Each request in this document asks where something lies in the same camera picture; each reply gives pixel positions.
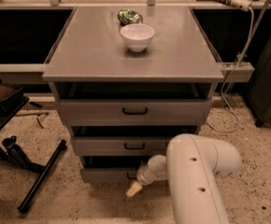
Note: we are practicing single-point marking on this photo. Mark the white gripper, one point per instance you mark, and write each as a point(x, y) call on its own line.
point(145, 176)

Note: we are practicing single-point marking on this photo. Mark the grey bottom drawer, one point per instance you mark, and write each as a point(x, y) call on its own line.
point(108, 175)

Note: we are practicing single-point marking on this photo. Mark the grey drawer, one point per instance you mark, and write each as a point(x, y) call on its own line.
point(133, 112)
point(108, 175)
point(119, 146)

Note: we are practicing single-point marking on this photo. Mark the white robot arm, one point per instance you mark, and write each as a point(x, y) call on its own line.
point(190, 166)

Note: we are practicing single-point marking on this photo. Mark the grey middle drawer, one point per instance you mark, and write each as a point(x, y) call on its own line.
point(119, 146)

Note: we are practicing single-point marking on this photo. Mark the grey drawer cabinet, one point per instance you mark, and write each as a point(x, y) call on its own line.
point(91, 62)

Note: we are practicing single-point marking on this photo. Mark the grey top drawer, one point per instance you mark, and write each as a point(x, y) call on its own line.
point(133, 112)

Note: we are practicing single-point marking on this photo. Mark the white ceramic bowl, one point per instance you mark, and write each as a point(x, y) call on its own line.
point(137, 37)

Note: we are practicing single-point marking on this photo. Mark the black table stand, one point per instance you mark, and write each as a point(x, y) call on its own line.
point(16, 156)

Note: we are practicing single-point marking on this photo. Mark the brown box on table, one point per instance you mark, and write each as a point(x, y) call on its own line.
point(10, 96)

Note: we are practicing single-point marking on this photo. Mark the grey workbench rail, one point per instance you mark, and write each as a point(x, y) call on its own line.
point(22, 73)

